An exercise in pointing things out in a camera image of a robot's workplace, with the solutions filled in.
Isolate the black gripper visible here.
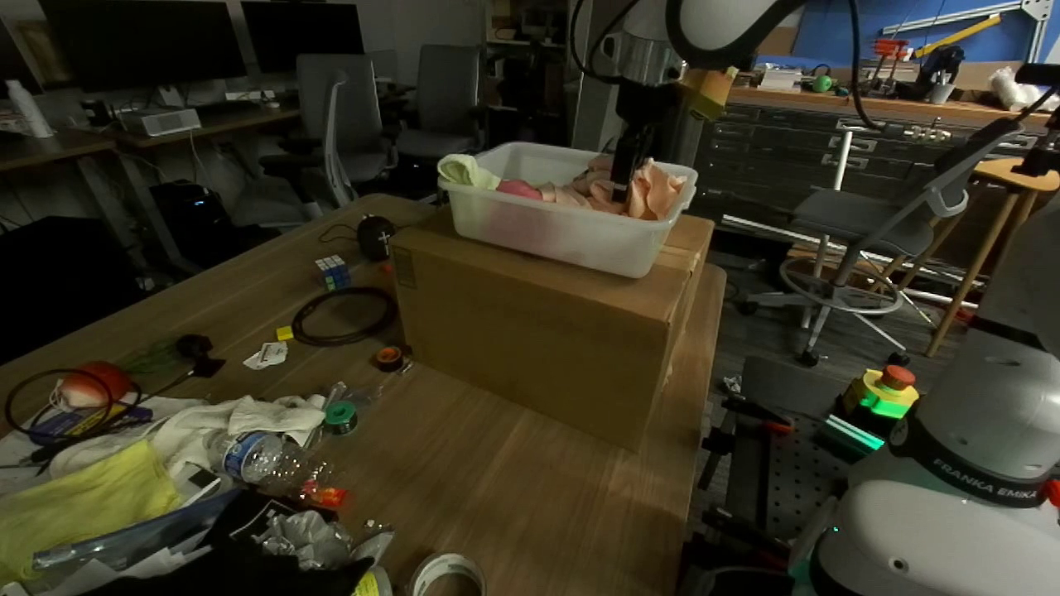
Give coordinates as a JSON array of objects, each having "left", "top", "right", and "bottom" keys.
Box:
[{"left": 610, "top": 76, "right": 696, "bottom": 208}]

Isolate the peach cloth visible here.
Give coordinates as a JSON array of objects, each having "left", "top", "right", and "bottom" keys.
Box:
[{"left": 536, "top": 153, "right": 686, "bottom": 220}]

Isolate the pink cloth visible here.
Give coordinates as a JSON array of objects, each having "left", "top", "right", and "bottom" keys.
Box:
[{"left": 493, "top": 176, "right": 547, "bottom": 204}]

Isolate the yellow-green cloth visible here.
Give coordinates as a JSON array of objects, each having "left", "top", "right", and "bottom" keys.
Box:
[{"left": 437, "top": 153, "right": 504, "bottom": 195}]

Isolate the large cardboard box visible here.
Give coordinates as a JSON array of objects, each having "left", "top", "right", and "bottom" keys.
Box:
[{"left": 390, "top": 208, "right": 723, "bottom": 450}]

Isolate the white box device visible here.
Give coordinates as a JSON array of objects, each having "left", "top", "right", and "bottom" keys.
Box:
[{"left": 136, "top": 102, "right": 207, "bottom": 142}]

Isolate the white plastic bin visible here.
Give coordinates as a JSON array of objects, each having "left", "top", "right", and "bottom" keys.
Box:
[{"left": 437, "top": 140, "right": 702, "bottom": 282}]

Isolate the dark drawer cabinet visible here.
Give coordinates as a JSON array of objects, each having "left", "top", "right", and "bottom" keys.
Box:
[{"left": 692, "top": 87, "right": 1044, "bottom": 240}]

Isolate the grey padded office chair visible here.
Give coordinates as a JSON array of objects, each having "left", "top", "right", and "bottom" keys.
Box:
[{"left": 394, "top": 38, "right": 490, "bottom": 168}]

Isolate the black tape roll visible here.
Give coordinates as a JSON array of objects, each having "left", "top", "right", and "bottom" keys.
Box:
[{"left": 356, "top": 210, "right": 401, "bottom": 264}]

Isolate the grey white-framed office chair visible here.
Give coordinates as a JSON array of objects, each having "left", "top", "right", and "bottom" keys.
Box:
[{"left": 293, "top": 50, "right": 383, "bottom": 208}]

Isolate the small orange black gadget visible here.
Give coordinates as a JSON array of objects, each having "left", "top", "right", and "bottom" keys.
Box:
[{"left": 372, "top": 339, "right": 412, "bottom": 375}]

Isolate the rubiks cube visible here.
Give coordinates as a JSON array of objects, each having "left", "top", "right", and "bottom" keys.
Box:
[{"left": 314, "top": 252, "right": 356, "bottom": 294}]

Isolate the red emergency stop button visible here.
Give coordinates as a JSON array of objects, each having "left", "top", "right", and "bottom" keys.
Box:
[{"left": 841, "top": 359, "right": 924, "bottom": 431}]

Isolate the black computer monitor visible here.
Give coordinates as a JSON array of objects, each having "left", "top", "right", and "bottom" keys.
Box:
[
  {"left": 41, "top": 0, "right": 249, "bottom": 92},
  {"left": 237, "top": 0, "right": 367, "bottom": 76}
]

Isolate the wooden side table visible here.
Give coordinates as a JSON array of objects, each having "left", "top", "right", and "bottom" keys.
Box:
[{"left": 924, "top": 153, "right": 1060, "bottom": 359}]

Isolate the small green toy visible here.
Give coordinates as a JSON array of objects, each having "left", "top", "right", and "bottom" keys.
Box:
[{"left": 322, "top": 396, "right": 363, "bottom": 432}]

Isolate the white crumpled paper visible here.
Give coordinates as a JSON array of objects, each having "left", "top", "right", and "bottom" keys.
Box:
[{"left": 237, "top": 338, "right": 295, "bottom": 375}]

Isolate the white tape roll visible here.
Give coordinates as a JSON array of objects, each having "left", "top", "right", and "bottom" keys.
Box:
[{"left": 409, "top": 549, "right": 488, "bottom": 596}]

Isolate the small orange toy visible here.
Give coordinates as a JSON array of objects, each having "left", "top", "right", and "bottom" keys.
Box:
[{"left": 302, "top": 483, "right": 356, "bottom": 514}]

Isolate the white crumpled cloth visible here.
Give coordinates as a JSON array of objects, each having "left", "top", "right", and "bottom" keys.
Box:
[{"left": 146, "top": 391, "right": 330, "bottom": 480}]

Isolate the clear water bottle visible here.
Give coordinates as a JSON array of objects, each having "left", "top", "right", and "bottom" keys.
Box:
[{"left": 208, "top": 428, "right": 314, "bottom": 488}]

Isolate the yellow ball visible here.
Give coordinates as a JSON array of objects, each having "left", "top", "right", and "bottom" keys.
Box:
[{"left": 352, "top": 564, "right": 399, "bottom": 596}]

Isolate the crumpled clear plastic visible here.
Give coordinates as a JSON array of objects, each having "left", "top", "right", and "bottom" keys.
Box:
[{"left": 256, "top": 505, "right": 359, "bottom": 573}]

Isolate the long wooden desk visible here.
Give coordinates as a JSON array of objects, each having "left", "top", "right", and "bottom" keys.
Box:
[{"left": 0, "top": 102, "right": 307, "bottom": 269}]

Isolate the black fabric bundle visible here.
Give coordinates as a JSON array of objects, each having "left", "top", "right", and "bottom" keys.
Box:
[{"left": 83, "top": 488, "right": 377, "bottom": 596}]

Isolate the red and white ball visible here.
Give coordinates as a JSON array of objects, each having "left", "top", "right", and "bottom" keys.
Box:
[{"left": 55, "top": 359, "right": 143, "bottom": 412}]

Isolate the white bottle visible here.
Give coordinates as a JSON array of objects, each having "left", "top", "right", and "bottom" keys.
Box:
[{"left": 2, "top": 76, "right": 55, "bottom": 142}]

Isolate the yellow towel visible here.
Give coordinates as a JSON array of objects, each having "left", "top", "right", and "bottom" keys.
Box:
[{"left": 0, "top": 440, "right": 188, "bottom": 581}]

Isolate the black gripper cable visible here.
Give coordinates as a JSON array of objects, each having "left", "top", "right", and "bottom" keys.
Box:
[{"left": 562, "top": 0, "right": 667, "bottom": 87}]

